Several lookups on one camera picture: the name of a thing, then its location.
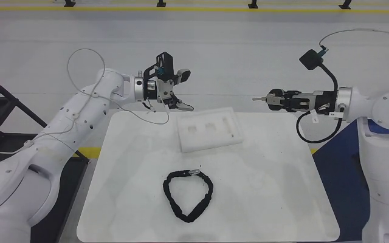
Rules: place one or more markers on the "black stand foot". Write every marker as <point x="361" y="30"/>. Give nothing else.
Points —
<point x="69" y="3"/>
<point x="253" y="5"/>
<point x="345" y="5"/>
<point x="161" y="4"/>

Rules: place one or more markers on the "black metal frame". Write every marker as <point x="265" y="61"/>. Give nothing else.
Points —
<point x="18" y="104"/>

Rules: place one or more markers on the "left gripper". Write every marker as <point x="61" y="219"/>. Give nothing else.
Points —
<point x="152" y="91"/>

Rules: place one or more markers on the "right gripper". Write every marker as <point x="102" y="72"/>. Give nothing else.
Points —
<point x="343" y="101"/>

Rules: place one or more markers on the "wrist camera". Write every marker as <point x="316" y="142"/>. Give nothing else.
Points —
<point x="166" y="65"/>
<point x="310" y="59"/>

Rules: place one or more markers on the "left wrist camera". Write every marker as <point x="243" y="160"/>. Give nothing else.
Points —
<point x="166" y="65"/>

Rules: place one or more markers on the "white foam tray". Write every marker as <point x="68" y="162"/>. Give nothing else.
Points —
<point x="209" y="139"/>

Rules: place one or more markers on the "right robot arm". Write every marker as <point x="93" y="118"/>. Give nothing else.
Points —
<point x="375" y="158"/>

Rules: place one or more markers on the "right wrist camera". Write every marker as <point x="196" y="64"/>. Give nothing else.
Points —
<point x="310" y="59"/>

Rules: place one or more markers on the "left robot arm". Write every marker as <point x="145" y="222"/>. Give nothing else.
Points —
<point x="60" y="133"/>

